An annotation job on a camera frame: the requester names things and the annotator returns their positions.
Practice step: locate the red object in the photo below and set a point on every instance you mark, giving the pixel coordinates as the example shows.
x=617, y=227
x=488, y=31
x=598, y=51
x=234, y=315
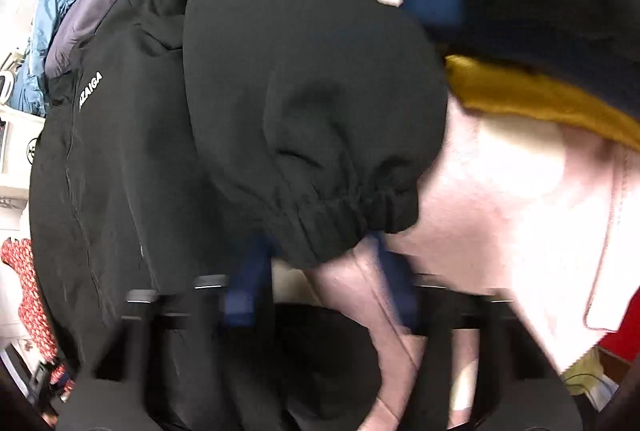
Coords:
x=617, y=351

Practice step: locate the black jacket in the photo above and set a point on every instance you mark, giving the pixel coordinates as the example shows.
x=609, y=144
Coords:
x=260, y=111

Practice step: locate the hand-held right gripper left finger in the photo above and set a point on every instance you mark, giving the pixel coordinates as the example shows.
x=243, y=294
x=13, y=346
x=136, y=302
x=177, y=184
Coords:
x=245, y=283

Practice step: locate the yellow green cloth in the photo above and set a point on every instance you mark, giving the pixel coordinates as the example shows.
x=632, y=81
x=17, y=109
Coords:
x=592, y=376

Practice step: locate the blue puffer jacket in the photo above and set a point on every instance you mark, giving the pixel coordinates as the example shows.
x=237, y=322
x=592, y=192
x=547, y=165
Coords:
x=62, y=1

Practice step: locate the pink blanket with white spots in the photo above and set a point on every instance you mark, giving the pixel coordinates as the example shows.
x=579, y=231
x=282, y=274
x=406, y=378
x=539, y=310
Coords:
x=500, y=211

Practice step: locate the white machine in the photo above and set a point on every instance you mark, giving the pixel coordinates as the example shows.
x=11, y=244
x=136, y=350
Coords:
x=17, y=146

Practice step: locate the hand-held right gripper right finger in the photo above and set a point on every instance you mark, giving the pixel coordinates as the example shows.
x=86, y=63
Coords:
x=396, y=283

